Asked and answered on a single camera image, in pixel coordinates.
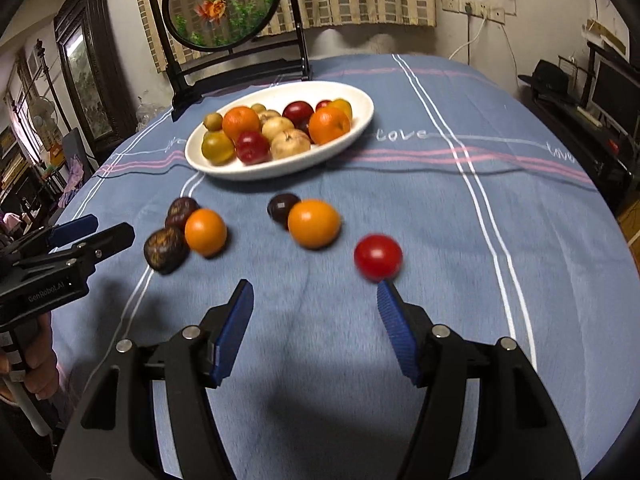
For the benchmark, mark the pale striped round fruit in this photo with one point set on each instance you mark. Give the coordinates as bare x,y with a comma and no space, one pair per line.
290,143

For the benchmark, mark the small red tomato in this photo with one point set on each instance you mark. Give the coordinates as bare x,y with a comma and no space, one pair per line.
378,257

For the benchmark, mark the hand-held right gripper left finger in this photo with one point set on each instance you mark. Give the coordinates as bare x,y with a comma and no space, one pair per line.
232,330

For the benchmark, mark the small yellow round fruit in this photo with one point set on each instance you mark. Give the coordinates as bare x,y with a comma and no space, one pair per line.
213,121
258,108

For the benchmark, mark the small red object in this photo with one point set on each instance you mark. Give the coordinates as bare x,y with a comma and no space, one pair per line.
612,146

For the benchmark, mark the black hat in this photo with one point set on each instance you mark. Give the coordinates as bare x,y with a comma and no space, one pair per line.
547,75

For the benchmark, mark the small dark purple plum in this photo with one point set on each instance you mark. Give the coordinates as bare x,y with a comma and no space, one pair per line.
280,207

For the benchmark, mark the clear plastic wrap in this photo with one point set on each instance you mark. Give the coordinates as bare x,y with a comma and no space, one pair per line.
152,116

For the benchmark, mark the pale yellow round fruit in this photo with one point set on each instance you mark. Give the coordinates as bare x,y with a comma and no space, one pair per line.
277,127

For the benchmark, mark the computer monitor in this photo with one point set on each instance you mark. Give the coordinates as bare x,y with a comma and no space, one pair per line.
617,92

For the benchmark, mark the blue striped tablecloth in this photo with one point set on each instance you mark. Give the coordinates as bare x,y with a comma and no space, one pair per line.
320,320

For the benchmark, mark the round orange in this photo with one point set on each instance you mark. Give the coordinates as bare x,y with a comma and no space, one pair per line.
314,223
342,106
205,232

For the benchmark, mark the white oval plate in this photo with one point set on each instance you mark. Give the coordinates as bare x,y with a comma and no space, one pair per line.
300,167

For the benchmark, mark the double wall outlet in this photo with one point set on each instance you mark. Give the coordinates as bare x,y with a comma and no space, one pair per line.
489,12

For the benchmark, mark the cardboard box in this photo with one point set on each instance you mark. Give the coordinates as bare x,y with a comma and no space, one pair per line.
631,222

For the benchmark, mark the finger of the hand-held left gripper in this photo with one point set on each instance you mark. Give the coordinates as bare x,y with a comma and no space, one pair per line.
72,227
112,239

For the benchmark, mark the single wall outlet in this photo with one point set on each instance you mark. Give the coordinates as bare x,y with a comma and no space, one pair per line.
449,3

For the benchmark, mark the dark wooden framed mirror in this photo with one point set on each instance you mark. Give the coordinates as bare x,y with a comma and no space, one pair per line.
87,80

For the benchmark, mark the standing fan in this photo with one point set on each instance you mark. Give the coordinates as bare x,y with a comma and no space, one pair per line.
40,115

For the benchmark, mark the tan brown round fruit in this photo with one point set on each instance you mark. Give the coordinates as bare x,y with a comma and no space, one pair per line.
269,115

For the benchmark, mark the dark wrinkled passion fruit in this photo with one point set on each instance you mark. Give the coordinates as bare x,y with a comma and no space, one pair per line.
165,250
181,210

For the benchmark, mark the grey chair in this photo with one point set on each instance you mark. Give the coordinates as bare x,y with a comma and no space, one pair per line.
75,150

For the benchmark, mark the black desk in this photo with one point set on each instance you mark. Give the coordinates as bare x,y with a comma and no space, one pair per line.
565,125

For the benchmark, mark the small orange tangerine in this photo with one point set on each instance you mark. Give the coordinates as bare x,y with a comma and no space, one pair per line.
240,122

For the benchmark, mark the large orange tangerine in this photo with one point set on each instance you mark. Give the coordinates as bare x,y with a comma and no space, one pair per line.
329,125

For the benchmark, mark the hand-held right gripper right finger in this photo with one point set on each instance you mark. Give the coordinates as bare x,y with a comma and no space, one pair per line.
397,330

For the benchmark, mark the big dark red apple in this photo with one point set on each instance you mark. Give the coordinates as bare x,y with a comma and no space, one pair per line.
298,111

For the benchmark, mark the person's left hand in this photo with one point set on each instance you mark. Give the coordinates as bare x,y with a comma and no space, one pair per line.
42,360

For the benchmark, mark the round goldfish table screen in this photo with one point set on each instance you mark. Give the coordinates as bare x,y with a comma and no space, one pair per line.
225,15

